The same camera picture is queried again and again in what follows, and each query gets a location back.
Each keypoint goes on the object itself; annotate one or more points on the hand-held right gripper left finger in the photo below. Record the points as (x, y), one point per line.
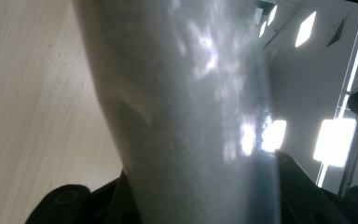
(122, 202)

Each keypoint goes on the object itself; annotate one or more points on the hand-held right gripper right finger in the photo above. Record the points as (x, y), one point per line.
(298, 196)

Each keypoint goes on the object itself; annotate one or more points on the rectangular ceiling light panel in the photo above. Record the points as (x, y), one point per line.
(305, 29)
(334, 143)

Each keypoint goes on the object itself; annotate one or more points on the ceiling air vent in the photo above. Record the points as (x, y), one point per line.
(337, 34)

